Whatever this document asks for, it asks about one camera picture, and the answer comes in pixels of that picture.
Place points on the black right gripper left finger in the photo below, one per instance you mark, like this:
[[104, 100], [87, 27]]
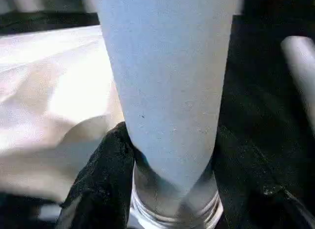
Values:
[[103, 179]]

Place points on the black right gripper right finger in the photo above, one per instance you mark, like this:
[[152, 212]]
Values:
[[258, 184]]

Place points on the white plastic table top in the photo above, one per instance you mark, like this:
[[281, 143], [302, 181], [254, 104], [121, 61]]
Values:
[[49, 103]]

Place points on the white plastic table leg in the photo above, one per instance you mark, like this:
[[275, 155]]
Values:
[[172, 91], [302, 66]]

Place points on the white cabinet with glass doors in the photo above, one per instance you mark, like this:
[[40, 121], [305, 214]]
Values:
[[37, 1]]

